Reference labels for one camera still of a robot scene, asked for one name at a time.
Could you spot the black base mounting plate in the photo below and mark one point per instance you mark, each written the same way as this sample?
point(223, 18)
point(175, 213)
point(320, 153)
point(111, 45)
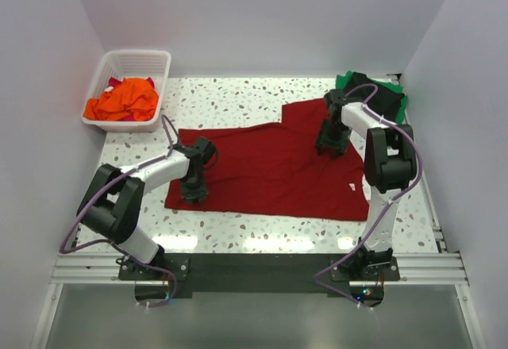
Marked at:
point(182, 275)

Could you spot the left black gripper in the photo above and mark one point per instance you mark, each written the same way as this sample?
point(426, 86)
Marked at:
point(194, 189)

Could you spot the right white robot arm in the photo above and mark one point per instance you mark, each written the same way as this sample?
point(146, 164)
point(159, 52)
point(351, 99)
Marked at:
point(391, 169)

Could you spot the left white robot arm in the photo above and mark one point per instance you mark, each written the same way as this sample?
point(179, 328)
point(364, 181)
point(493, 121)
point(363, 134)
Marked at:
point(111, 205)

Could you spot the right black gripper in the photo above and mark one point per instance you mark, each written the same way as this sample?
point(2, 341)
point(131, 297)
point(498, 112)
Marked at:
point(332, 139)

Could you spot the dark red t-shirt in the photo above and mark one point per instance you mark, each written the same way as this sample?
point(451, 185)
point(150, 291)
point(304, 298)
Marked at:
point(275, 169)

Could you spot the orange t-shirt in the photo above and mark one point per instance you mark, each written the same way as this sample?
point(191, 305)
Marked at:
point(133, 100)

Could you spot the aluminium extrusion rail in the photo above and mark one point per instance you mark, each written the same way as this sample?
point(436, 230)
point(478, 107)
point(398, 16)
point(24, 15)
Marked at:
point(443, 268)

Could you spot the folded black t-shirt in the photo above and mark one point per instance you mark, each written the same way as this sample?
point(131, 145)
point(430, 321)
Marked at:
point(389, 101)

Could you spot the folded green t-shirt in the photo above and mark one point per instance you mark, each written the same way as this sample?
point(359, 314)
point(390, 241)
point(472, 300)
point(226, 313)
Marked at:
point(362, 93)

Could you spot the white plastic laundry basket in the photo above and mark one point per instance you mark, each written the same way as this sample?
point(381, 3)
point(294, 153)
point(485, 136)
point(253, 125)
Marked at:
point(130, 63)

